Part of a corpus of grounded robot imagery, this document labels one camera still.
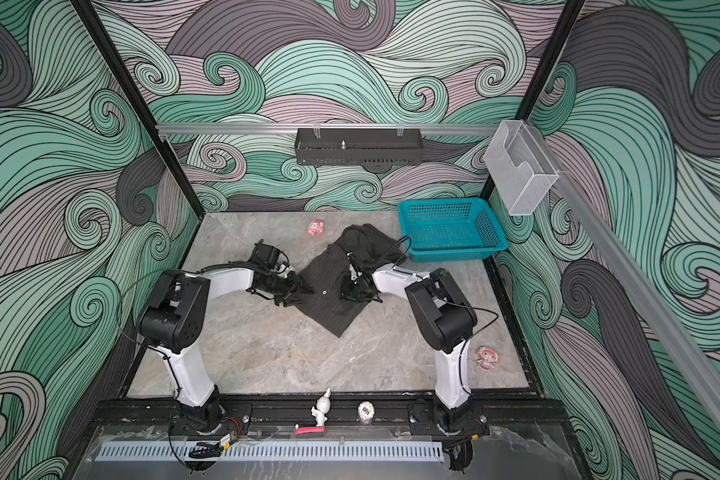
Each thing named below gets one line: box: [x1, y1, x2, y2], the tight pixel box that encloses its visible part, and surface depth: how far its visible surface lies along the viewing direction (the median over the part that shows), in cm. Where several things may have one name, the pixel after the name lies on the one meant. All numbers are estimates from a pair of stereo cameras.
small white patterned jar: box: [357, 400, 375, 425], surface depth 71 cm
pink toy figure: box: [307, 220, 325, 236], surface depth 115 cm
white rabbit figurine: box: [311, 388, 331, 427], surface depth 74 cm
